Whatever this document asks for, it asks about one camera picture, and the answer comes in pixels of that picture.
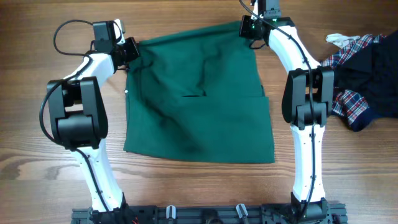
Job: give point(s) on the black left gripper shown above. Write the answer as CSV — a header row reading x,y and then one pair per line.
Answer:
x,y
130,42

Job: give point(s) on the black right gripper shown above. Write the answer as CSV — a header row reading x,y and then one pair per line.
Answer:
x,y
245,28

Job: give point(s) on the green cloth garment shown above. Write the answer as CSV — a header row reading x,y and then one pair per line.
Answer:
x,y
197,96

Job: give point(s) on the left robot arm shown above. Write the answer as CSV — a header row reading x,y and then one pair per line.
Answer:
x,y
72,115

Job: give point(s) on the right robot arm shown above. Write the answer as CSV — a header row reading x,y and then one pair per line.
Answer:
x,y
306,105

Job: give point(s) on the white cloth piece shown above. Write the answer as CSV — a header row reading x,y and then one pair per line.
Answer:
x,y
340,40

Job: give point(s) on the plaid red blue garment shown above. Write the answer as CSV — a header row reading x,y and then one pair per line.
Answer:
x,y
353,68

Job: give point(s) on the dark navy garment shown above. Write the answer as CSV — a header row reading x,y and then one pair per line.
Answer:
x,y
381,90

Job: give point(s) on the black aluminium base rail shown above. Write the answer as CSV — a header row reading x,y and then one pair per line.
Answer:
x,y
217,214

